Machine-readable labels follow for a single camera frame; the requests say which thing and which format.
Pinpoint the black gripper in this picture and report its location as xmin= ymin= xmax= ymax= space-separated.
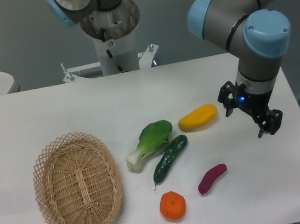
xmin=217 ymin=78 xmax=283 ymax=138

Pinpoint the woven wicker basket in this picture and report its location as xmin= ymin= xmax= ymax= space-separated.
xmin=33 ymin=132 xmax=123 ymax=224

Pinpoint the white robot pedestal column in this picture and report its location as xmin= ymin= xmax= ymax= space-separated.
xmin=92 ymin=33 xmax=140 ymax=76

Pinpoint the yellow mango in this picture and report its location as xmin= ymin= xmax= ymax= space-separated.
xmin=178 ymin=104 xmax=218 ymax=132

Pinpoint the white pedestal base frame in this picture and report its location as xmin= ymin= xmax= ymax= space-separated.
xmin=61 ymin=43 xmax=159 ymax=84

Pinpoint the orange tangerine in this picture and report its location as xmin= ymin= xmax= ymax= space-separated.
xmin=159 ymin=191 xmax=186 ymax=221

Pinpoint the green cucumber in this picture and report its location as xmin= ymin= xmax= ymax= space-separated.
xmin=153 ymin=134 xmax=188 ymax=186

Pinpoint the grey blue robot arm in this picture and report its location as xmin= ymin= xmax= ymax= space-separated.
xmin=46 ymin=0 xmax=291 ymax=135

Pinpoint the black cable on pedestal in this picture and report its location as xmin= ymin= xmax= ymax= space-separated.
xmin=99 ymin=25 xmax=125 ymax=75

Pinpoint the purple sweet potato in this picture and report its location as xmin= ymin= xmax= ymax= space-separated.
xmin=198 ymin=163 xmax=227 ymax=194

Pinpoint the green bok choy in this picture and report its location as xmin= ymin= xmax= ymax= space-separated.
xmin=126 ymin=119 xmax=173 ymax=173

